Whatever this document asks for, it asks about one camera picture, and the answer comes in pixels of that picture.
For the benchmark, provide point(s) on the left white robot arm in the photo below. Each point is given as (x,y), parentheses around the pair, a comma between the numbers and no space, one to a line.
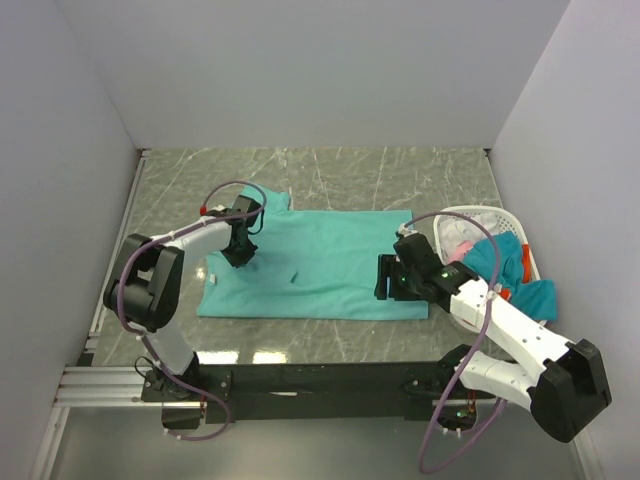
(144,287)

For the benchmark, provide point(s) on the blue t-shirt in basket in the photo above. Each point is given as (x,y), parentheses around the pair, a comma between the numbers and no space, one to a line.
(535,298)

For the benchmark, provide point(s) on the aluminium frame rail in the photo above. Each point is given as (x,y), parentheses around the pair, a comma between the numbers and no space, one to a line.
(85,386)

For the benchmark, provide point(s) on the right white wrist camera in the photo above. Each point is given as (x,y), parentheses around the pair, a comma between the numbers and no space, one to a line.
(404,231)

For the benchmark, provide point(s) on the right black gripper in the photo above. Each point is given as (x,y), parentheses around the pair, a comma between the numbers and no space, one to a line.
(388,267)

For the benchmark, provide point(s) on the turquoise t-shirt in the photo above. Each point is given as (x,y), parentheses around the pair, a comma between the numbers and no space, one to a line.
(309,264)

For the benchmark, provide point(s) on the white garment in basket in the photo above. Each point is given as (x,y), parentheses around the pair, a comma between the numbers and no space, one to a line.
(453,231)

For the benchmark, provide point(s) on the orange t-shirt in basket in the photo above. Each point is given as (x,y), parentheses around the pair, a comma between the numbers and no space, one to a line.
(517,270)

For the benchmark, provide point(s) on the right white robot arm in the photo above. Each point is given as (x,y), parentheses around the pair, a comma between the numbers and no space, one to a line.
(563,384)

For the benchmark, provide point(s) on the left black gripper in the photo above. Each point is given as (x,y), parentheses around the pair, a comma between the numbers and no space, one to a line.
(239,260)

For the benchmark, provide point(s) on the pink garment in basket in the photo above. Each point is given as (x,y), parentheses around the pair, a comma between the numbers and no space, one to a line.
(460,252)

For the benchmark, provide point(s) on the black base bar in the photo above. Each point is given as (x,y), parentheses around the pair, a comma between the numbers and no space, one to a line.
(408,390)

